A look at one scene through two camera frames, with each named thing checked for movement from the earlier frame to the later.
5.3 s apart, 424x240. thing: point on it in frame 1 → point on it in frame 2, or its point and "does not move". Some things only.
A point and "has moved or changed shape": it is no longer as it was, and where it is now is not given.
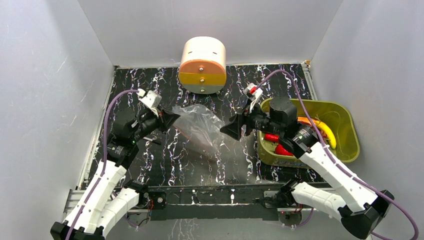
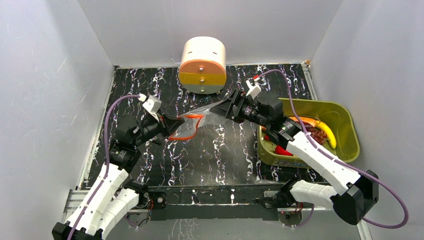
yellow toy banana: [328, 133] does not move
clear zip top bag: [200, 125] has moved or changed shape
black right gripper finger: [233, 128] → [229, 107]
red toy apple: [280, 150] does not move
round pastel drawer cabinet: [203, 67] does not move
